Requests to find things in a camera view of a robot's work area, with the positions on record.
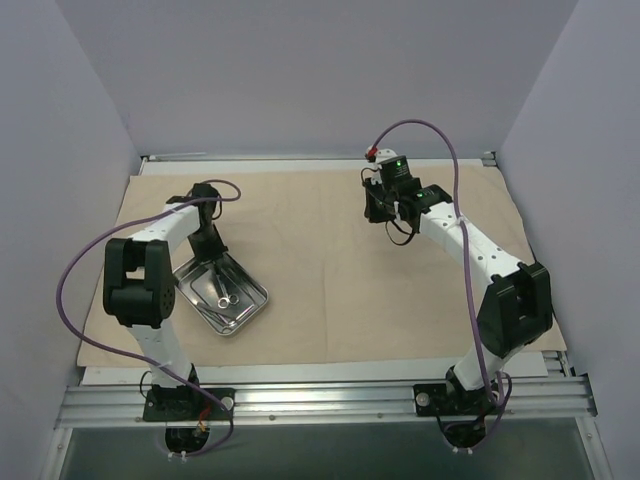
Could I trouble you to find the steel surgical scissors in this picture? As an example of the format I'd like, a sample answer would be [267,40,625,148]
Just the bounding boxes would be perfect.
[213,270,239,309]

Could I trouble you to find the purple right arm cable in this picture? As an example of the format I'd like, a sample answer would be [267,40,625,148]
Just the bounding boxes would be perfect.
[372,119,511,446]

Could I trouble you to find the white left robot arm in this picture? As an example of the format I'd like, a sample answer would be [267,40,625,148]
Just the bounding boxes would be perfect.
[103,181,228,419]

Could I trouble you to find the beige cloth wrap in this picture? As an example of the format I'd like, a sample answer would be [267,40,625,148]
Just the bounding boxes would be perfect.
[115,166,534,367]

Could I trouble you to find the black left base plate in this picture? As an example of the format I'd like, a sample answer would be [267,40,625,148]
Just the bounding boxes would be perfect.
[142,385,229,423]

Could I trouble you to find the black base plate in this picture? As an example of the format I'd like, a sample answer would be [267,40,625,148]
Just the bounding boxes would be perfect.
[412,382,496,417]
[142,385,229,423]

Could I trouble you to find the metal instrument tray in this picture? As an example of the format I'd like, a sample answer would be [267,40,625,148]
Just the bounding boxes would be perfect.
[173,253,269,337]

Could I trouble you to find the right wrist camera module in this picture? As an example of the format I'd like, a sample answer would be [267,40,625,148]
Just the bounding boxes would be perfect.
[378,155,413,189]

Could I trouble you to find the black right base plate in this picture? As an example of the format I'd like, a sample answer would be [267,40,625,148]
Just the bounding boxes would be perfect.
[412,382,496,417]

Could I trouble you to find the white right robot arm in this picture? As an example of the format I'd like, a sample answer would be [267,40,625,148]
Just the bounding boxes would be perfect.
[362,177,554,413]

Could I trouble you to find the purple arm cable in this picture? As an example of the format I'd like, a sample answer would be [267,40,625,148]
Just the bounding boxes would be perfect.
[55,179,242,456]
[372,119,511,446]

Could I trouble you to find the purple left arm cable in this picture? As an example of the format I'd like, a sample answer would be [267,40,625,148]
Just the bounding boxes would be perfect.
[55,179,242,456]

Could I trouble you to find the aluminium mounting rail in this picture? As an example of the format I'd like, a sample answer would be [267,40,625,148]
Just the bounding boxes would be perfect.
[56,377,596,428]

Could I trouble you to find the steel tweezers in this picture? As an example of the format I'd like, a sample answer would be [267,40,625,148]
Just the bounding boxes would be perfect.
[195,303,230,325]

